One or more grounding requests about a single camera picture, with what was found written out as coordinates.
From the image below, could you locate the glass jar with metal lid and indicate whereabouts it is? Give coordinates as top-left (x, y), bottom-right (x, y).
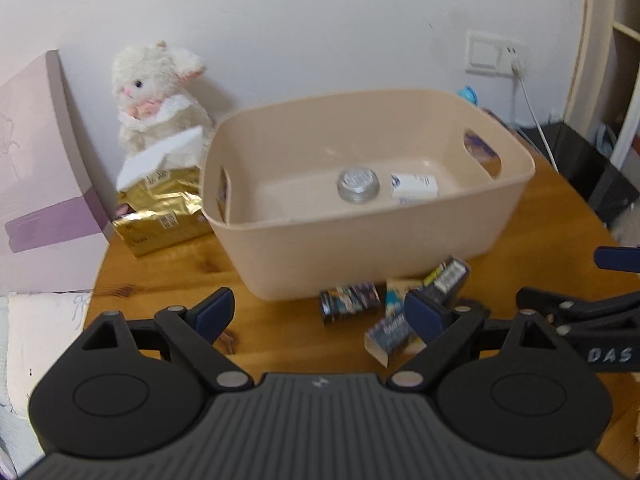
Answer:
top-left (336, 166), bottom-right (381, 205)

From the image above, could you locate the white embroidered cloth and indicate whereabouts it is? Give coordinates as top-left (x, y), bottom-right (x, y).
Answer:
top-left (0, 290), bottom-right (94, 463)

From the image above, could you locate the white tissue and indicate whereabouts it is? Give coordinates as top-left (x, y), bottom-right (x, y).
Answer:
top-left (116, 126), bottom-right (204, 191)

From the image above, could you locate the blue patterned small box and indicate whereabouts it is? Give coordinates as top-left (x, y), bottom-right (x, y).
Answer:
top-left (364, 310), bottom-right (427, 367)

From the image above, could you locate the white plug with cable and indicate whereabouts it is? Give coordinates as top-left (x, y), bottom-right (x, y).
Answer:
top-left (509, 57), bottom-right (560, 174)

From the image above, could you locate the pink and purple gift box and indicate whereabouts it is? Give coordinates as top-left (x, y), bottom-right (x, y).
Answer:
top-left (0, 50), bottom-right (114, 296)

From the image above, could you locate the small white and blue box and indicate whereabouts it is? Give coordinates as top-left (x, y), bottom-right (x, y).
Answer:
top-left (390, 173), bottom-right (440, 206)

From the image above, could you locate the gold tissue packet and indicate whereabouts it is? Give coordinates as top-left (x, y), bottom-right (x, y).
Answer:
top-left (111, 164), bottom-right (215, 259)

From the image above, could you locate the yellow and blue small box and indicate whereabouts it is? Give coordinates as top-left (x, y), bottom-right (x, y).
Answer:
top-left (384, 277), bottom-right (426, 317)

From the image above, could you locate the white plush toy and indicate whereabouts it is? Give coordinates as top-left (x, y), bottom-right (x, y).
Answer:
top-left (110, 40), bottom-right (216, 171)

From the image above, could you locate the beige plastic storage basket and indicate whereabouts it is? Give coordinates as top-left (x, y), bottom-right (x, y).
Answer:
top-left (200, 89), bottom-right (537, 302)

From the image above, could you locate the white wall switch socket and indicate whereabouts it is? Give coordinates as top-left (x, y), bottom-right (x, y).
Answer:
top-left (465, 30), bottom-right (530, 79)

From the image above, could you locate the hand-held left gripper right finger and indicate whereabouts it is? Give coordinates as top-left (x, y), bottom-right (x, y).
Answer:
top-left (388, 289), bottom-right (569, 394)

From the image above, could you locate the white shelf unit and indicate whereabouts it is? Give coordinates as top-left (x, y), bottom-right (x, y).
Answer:
top-left (564, 0), bottom-right (640, 172)

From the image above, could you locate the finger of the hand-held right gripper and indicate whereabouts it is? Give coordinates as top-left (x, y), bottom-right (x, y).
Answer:
top-left (593, 245), bottom-right (640, 274)
top-left (516, 286), bottom-right (640, 341)

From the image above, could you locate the purple printed packet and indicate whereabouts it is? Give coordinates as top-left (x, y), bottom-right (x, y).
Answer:
top-left (463, 107), bottom-right (539, 179)

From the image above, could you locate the dark printed small box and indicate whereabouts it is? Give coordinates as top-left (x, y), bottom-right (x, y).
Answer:
top-left (320, 282), bottom-right (385, 325)

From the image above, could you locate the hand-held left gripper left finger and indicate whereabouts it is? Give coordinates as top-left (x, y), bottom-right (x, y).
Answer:
top-left (79, 287), bottom-right (254, 394)

